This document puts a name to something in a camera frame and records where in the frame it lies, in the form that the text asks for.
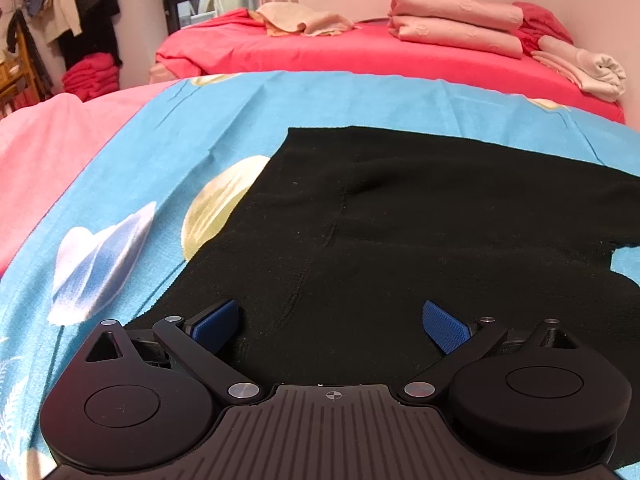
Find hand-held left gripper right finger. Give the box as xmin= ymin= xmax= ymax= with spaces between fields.
xmin=402 ymin=300 xmax=585 ymax=404

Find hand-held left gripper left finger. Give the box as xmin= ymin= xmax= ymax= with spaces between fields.
xmin=85 ymin=298 xmax=262 ymax=404

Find black pants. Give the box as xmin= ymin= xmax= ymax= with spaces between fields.
xmin=131 ymin=126 xmax=640 ymax=468

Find blue floral bed sheet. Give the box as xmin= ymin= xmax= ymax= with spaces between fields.
xmin=0 ymin=71 xmax=640 ymax=480

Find red clothes pile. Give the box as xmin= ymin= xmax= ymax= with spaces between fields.
xmin=61 ymin=52 xmax=121 ymax=103

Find red bed sheet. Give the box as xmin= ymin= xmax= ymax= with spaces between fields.
xmin=149 ymin=7 xmax=627 ymax=124

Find cream rolled cloth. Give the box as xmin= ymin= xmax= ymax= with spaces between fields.
xmin=531 ymin=35 xmax=628 ymax=103

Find beige crumpled cloth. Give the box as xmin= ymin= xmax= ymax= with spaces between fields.
xmin=249 ymin=2 xmax=356 ymax=39

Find wooden furniture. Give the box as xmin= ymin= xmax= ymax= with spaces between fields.
xmin=0 ymin=15 xmax=47 ymax=117

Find red crumpled cloth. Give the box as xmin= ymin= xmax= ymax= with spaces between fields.
xmin=512 ymin=1 xmax=575 ymax=57

